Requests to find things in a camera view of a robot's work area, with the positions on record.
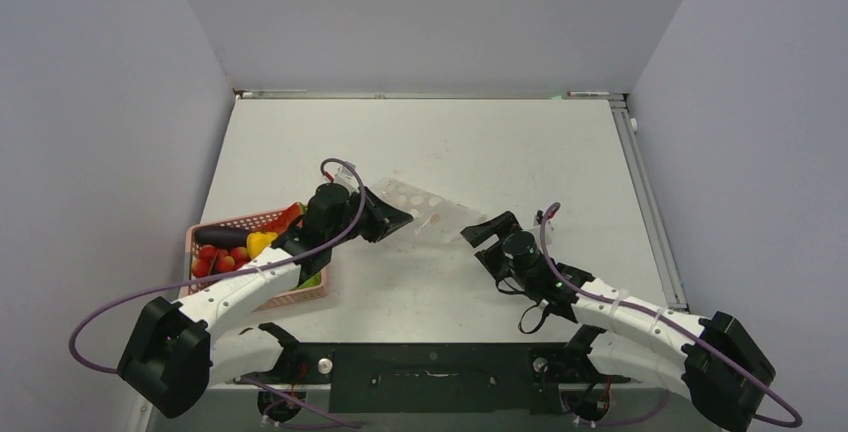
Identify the aluminium table rail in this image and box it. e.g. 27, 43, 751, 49
609, 94, 689, 311

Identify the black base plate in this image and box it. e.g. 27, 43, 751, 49
250, 343, 608, 414

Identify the watermelon slice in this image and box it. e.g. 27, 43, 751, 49
262, 202, 306, 234

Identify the yellow bell pepper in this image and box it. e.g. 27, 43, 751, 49
246, 231, 278, 259

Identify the green lettuce head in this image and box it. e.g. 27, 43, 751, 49
297, 273, 322, 290

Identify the dark purple eggplant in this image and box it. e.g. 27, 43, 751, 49
192, 225, 251, 250

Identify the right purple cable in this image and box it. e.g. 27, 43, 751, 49
539, 202, 804, 429

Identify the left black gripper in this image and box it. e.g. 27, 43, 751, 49
326, 185, 412, 248

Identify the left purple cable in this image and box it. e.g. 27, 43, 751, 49
68, 157, 368, 376

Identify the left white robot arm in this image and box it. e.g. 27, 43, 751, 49
117, 183, 414, 418

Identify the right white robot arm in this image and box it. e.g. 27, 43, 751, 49
460, 212, 776, 431

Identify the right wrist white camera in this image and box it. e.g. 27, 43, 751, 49
531, 203, 559, 246

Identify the clear zip top bag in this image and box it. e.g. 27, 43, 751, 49
371, 178, 487, 244

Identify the purple cable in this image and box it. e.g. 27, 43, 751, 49
539, 202, 804, 429
68, 157, 368, 376

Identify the pink plastic basket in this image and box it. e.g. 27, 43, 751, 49
185, 202, 328, 311

